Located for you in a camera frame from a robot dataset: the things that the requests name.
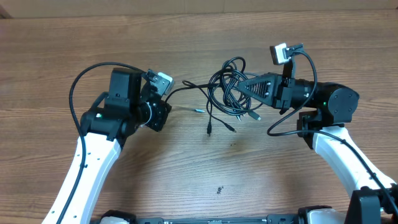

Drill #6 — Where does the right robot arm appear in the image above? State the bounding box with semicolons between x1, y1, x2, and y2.
238;60;397;223

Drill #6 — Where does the small black debris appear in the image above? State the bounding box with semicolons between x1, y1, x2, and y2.
216;186;224;195

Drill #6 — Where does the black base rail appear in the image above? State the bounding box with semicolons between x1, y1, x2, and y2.
91;205;343;224

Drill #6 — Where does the thin black cable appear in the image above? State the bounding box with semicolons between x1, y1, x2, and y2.
164;73;259;134

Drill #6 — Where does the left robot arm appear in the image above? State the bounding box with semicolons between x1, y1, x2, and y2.
43;68;174;223

